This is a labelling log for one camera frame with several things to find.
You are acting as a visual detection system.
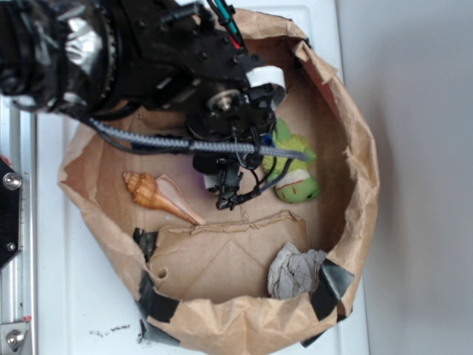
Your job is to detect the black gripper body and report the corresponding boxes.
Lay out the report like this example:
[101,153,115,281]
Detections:
[162,21,285,209]

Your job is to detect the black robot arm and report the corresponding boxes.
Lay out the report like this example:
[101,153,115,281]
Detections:
[1,1,285,209]

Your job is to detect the green plush toy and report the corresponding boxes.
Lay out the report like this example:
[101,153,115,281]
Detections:
[272,118,320,203]

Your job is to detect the orange conch seashell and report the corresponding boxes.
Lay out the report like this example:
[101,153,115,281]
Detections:
[123,172,206,226]

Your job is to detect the brown paper bag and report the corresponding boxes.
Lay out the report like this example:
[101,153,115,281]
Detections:
[59,9,380,354]

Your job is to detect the crumpled grey paper ball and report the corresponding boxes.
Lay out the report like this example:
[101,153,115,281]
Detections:
[268,243,327,300]

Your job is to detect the grey braided cable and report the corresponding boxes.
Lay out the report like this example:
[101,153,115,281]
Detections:
[88,118,308,162]

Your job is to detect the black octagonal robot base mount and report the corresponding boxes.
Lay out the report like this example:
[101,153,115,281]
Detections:
[0,155,22,271]

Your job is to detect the aluminium extrusion rail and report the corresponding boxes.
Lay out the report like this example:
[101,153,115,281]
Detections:
[1,97,38,354]

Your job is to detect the silver corner bracket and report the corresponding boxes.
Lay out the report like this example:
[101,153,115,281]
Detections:
[1,322,32,355]

